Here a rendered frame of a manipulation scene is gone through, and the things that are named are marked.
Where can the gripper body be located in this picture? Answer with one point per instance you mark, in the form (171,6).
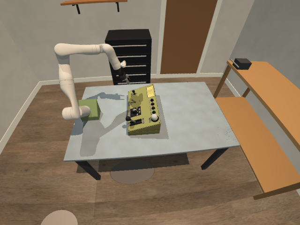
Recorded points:
(118,68)

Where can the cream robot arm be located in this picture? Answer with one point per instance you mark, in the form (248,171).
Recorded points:
(62,52)

